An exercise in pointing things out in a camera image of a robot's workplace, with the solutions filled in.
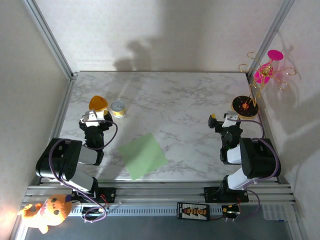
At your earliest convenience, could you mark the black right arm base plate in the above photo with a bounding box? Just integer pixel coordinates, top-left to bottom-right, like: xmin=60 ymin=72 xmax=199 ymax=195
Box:
xmin=203 ymin=186 xmax=250 ymax=204

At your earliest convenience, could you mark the pink plastic glass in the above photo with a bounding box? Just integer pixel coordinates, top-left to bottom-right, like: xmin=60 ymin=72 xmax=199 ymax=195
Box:
xmin=253 ymin=49 xmax=285 ymax=85

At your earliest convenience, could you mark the yellow tin can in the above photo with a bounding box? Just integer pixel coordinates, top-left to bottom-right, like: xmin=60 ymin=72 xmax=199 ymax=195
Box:
xmin=110 ymin=100 xmax=127 ymax=119

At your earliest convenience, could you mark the aluminium frame post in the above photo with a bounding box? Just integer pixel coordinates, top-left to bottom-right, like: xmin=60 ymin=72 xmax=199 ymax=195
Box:
xmin=23 ymin=0 xmax=78 ymax=80
xmin=246 ymin=0 xmax=296 ymax=76

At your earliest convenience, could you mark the grey slotted cable duct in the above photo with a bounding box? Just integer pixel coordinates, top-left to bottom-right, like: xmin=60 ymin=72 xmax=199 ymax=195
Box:
xmin=68 ymin=205 xmax=225 ymax=217

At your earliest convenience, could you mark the white cup with orange lid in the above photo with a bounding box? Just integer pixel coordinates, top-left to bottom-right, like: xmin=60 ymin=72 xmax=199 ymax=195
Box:
xmin=88 ymin=95 xmax=110 ymax=114

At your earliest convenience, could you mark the orange plush toy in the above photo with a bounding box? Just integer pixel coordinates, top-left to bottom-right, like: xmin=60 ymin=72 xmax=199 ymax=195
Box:
xmin=16 ymin=194 xmax=73 ymax=235

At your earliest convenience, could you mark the green paper sheet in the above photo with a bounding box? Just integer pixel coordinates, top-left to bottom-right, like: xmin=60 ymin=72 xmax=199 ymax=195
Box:
xmin=117 ymin=132 xmax=170 ymax=181

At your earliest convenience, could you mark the gold wire stand black base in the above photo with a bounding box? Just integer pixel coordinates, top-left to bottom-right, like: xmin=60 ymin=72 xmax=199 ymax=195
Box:
xmin=231 ymin=51 xmax=298 ymax=120

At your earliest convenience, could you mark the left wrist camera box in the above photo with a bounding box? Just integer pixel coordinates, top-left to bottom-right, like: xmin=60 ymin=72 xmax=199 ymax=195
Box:
xmin=82 ymin=110 xmax=106 ymax=128

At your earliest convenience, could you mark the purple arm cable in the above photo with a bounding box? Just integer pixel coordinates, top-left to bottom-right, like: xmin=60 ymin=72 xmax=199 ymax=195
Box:
xmin=48 ymin=119 xmax=118 ymax=224
xmin=226 ymin=117 xmax=281 ymax=222

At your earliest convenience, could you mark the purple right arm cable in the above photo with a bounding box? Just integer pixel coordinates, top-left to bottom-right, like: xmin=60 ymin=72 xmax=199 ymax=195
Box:
xmin=226 ymin=117 xmax=281 ymax=222

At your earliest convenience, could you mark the black module with yellow connector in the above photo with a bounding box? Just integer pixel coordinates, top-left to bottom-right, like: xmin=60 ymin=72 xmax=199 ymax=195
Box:
xmin=221 ymin=204 xmax=241 ymax=222

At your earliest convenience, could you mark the aluminium frame cross rail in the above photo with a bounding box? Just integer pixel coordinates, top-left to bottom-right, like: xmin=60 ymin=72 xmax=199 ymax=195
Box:
xmin=22 ymin=183 xmax=298 ymax=210

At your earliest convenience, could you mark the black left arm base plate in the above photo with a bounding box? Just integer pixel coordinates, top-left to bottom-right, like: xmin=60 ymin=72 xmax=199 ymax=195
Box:
xmin=71 ymin=186 xmax=117 ymax=204

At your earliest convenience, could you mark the aluminium frame side rail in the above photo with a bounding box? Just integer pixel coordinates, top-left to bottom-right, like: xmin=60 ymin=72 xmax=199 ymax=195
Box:
xmin=37 ymin=73 xmax=77 ymax=186
xmin=246 ymin=72 xmax=286 ymax=185

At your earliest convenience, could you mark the clear plastic compartment box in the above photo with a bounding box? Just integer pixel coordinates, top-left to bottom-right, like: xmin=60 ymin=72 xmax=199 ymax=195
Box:
xmin=261 ymin=203 xmax=296 ymax=222

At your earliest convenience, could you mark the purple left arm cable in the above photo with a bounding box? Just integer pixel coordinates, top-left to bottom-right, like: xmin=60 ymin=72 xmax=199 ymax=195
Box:
xmin=48 ymin=119 xmax=118 ymax=224

